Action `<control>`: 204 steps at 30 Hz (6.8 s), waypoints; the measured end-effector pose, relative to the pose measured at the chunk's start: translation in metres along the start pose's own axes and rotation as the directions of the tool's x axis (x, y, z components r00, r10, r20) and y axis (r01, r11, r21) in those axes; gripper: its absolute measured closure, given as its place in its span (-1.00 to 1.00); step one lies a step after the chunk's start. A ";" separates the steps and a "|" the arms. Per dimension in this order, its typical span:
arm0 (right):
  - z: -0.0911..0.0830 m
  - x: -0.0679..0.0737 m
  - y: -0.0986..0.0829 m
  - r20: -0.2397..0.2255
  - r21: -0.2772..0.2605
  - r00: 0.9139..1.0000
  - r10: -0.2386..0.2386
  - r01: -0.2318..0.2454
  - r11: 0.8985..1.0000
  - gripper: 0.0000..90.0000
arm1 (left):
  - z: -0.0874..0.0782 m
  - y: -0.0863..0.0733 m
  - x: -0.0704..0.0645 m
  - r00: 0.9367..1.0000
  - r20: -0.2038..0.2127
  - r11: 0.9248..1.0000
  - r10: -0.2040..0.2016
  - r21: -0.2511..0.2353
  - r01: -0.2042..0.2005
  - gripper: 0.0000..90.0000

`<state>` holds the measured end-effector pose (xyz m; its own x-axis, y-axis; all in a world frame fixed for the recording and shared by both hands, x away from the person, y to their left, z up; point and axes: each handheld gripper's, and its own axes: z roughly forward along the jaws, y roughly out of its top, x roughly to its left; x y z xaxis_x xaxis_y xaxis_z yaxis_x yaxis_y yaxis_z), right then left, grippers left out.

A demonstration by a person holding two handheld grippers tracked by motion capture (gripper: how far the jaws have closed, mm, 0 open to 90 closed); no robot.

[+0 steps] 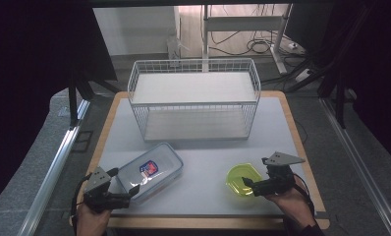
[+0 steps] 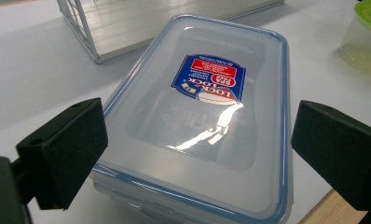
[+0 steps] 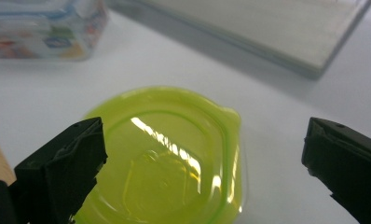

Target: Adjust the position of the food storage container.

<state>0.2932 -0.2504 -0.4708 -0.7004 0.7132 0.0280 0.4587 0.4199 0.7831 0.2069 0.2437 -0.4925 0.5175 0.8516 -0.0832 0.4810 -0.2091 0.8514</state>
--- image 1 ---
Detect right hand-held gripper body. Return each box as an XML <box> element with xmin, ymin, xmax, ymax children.
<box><xmin>261</xmin><ymin>150</ymin><xmax>307</xmax><ymax>198</ymax></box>

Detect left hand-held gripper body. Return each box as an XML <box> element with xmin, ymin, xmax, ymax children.
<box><xmin>83</xmin><ymin>166</ymin><xmax>133</xmax><ymax>214</ymax></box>

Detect green plastic bowl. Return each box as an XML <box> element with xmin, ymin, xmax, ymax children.
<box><xmin>225</xmin><ymin>162</ymin><xmax>265</xmax><ymax>198</ymax></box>

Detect clear container with blue lid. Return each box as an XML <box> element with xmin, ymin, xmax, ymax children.
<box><xmin>116</xmin><ymin>142</ymin><xmax>185</xmax><ymax>202</ymax></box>

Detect white wire shelf rack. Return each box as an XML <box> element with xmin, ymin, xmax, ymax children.
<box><xmin>127</xmin><ymin>58</ymin><xmax>262</xmax><ymax>143</ymax></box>

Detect person's left hand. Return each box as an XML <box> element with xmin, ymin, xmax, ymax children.
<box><xmin>75</xmin><ymin>202</ymin><xmax>112</xmax><ymax>236</ymax></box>

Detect person's right hand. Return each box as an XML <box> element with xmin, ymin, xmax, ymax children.
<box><xmin>265</xmin><ymin>182</ymin><xmax>316</xmax><ymax>232</ymax></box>

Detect dark floor panel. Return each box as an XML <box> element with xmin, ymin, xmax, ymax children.
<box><xmin>71</xmin><ymin>130</ymin><xmax>94</xmax><ymax>153</ymax></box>

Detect white table mat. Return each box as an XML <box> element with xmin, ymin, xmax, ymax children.
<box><xmin>98</xmin><ymin>96</ymin><xmax>308</xmax><ymax>217</ymax></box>

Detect wooden table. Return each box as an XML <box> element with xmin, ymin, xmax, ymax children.
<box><xmin>69</xmin><ymin>90</ymin><xmax>331</xmax><ymax>230</ymax></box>

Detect black metal stand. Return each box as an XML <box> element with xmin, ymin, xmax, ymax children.
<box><xmin>67</xmin><ymin>70</ymin><xmax>121</xmax><ymax>127</ymax></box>
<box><xmin>317</xmin><ymin>58</ymin><xmax>359</xmax><ymax>129</ymax></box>

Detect white power strip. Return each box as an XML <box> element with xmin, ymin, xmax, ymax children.
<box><xmin>295</xmin><ymin>68</ymin><xmax>314</xmax><ymax>83</ymax></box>

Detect black curtain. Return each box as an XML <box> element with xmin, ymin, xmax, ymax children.
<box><xmin>327</xmin><ymin>0</ymin><xmax>391</xmax><ymax>161</ymax></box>
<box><xmin>0</xmin><ymin>0</ymin><xmax>118</xmax><ymax>210</ymax></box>

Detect left hand-held gripper cable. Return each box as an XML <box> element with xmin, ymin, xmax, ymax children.
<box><xmin>70</xmin><ymin>173</ymin><xmax>93</xmax><ymax>228</ymax></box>

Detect hand-held gripper cable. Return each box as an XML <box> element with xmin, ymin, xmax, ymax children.
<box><xmin>70</xmin><ymin>173</ymin><xmax>93</xmax><ymax>228</ymax></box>
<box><xmin>293</xmin><ymin>173</ymin><xmax>317</xmax><ymax>217</ymax></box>

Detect right hand-held gripper cable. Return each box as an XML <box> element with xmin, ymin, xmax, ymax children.
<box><xmin>293</xmin><ymin>173</ymin><xmax>317</xmax><ymax>217</ymax></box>

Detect aluminium rail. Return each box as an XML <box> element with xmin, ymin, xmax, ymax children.
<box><xmin>18</xmin><ymin>99</ymin><xmax>91</xmax><ymax>236</ymax></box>
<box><xmin>319</xmin><ymin>97</ymin><xmax>391</xmax><ymax>236</ymax></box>

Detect thick black floor cables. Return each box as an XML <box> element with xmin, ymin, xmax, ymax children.
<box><xmin>260</xmin><ymin>58</ymin><xmax>315</xmax><ymax>93</ymax></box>

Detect black floor cable bundle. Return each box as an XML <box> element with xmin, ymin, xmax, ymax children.
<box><xmin>209</xmin><ymin>29</ymin><xmax>276</xmax><ymax>57</ymax></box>

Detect white standing desk frame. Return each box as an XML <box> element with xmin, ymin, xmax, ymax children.
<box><xmin>201</xmin><ymin>3</ymin><xmax>295</xmax><ymax>76</ymax></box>

